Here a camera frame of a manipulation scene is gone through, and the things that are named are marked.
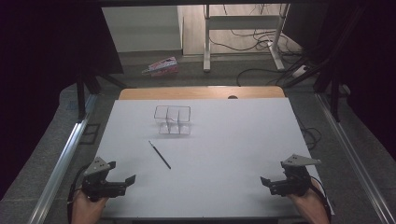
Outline black cable beside table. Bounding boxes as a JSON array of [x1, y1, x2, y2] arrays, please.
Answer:
[[294, 115, 322, 151]]

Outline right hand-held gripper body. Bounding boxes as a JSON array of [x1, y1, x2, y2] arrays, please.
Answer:
[[269, 153, 322, 198]]

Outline white power strip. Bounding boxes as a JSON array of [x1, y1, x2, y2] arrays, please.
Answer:
[[291, 64, 309, 78]]

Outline black metal stand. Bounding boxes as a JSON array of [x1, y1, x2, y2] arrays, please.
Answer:
[[75, 69, 129, 121], [281, 6, 368, 123]]

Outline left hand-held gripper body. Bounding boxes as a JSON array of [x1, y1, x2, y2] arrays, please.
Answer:
[[81, 157, 128, 203]]

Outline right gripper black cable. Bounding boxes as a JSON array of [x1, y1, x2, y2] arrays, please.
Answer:
[[309, 175, 332, 223]]

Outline wooden table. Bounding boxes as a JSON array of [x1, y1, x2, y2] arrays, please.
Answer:
[[118, 86, 286, 101]]

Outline white desk frame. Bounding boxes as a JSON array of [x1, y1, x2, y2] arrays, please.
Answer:
[[203, 3, 291, 73]]

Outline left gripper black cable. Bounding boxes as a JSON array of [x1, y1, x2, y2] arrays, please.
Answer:
[[66, 163, 92, 224]]

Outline clear acrylic organizer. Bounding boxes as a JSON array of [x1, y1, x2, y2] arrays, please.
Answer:
[[153, 105, 192, 136]]

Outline pink box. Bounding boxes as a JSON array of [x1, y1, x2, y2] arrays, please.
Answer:
[[141, 56, 180, 77]]

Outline tangled black cables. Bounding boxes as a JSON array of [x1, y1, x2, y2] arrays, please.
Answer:
[[207, 3, 302, 54]]

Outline white cabinet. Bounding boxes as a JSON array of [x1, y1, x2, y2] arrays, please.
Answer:
[[101, 5, 184, 54]]

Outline person's left hand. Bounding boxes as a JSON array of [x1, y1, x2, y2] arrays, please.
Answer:
[[73, 189, 109, 219]]

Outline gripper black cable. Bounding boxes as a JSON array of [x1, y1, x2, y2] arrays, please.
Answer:
[[309, 175, 332, 223], [66, 163, 92, 224]]

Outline person's right hand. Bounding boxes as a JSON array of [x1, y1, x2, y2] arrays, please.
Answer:
[[288, 180, 330, 219]]

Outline black floor cable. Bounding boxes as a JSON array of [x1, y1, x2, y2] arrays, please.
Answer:
[[235, 67, 283, 88]]

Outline aluminium rail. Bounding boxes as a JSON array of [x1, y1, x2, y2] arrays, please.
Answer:
[[27, 92, 98, 224], [315, 92, 396, 224]]

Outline dark curtain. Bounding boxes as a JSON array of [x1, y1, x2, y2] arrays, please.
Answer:
[[0, 0, 125, 200], [281, 0, 396, 162]]

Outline thin black pen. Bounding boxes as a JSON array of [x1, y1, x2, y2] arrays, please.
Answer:
[[148, 140, 172, 171]]

